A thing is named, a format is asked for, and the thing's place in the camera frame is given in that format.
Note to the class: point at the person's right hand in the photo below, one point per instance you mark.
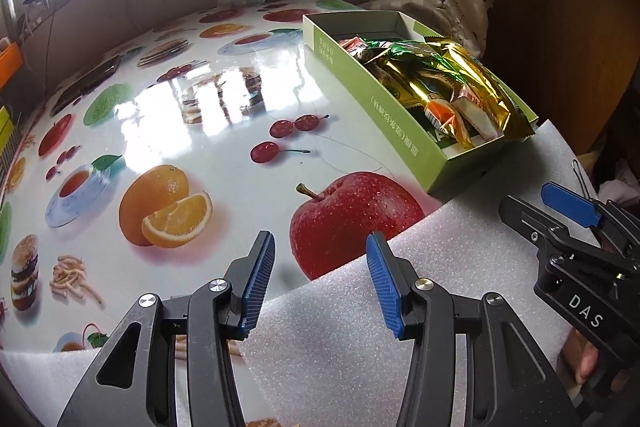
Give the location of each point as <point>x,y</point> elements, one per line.
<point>586,362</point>

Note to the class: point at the orange box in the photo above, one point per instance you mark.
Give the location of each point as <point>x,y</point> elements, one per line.
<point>10,64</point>

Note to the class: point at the pile of assorted snack packets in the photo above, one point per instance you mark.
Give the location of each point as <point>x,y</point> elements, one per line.
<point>450,77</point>

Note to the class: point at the green and white cardboard box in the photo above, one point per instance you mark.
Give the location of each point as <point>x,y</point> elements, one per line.
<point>400,132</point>

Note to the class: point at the white foam sheet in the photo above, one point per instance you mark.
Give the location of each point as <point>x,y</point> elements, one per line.
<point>325,357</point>

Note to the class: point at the black smartphone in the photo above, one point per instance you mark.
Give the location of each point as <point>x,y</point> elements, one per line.
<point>85,84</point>

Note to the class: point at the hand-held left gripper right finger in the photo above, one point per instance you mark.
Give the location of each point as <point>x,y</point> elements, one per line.
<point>385,287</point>

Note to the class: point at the lime green box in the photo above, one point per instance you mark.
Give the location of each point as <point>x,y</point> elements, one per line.
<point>5,122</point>

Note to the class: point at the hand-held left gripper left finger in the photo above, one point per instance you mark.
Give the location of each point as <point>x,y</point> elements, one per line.
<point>257,282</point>

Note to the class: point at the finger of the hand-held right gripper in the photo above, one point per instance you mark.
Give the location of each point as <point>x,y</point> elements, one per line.
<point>525,219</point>
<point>570,204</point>

